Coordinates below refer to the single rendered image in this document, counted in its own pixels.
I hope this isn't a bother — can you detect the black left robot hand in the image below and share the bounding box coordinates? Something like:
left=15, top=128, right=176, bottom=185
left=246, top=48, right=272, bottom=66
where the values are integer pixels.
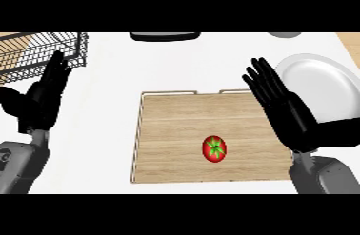
left=0, top=49, right=74, bottom=135

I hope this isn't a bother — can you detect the grey round object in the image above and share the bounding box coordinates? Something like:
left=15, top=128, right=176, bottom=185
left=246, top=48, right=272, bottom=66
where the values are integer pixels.
left=268, top=31, right=303, bottom=39

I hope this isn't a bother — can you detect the white plate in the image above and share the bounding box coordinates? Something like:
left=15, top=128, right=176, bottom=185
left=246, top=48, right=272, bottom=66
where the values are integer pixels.
left=275, top=52, right=360, bottom=124

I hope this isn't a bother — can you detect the wooden tray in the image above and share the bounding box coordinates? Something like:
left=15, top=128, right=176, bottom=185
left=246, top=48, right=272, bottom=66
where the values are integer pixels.
left=131, top=88, right=296, bottom=185

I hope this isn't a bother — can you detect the dark wire basket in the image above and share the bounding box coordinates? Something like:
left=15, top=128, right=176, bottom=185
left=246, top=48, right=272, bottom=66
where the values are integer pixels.
left=0, top=31, right=91, bottom=85

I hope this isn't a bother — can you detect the red tomato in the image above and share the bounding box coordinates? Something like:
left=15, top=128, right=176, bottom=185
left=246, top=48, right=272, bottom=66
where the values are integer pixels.
left=201, top=135, right=228, bottom=164

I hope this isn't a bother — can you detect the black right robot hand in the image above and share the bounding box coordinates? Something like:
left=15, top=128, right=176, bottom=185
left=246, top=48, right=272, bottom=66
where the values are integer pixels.
left=241, top=56, right=360, bottom=153

